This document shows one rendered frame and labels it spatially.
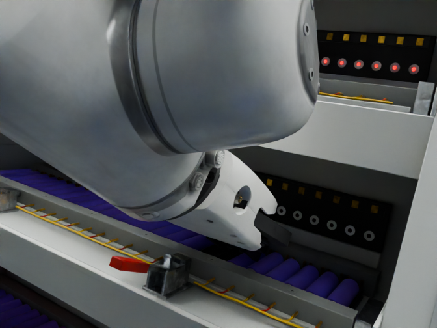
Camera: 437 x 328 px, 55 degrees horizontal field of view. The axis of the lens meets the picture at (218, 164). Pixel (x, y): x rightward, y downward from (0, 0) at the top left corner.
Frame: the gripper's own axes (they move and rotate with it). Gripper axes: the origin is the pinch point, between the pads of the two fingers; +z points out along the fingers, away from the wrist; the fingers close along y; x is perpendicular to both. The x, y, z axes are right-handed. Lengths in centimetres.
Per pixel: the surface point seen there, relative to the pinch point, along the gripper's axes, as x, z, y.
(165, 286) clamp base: 7.2, -5.3, 2.2
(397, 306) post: 2.6, -7.3, -15.5
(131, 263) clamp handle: 6.7, -10.5, 2.7
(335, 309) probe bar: 3.6, -1.9, -11.1
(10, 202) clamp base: 5.6, -2.3, 28.9
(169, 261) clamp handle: 5.1, -5.3, 2.9
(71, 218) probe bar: 4.6, -1.0, 19.8
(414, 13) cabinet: -34.0, 5.1, -8.6
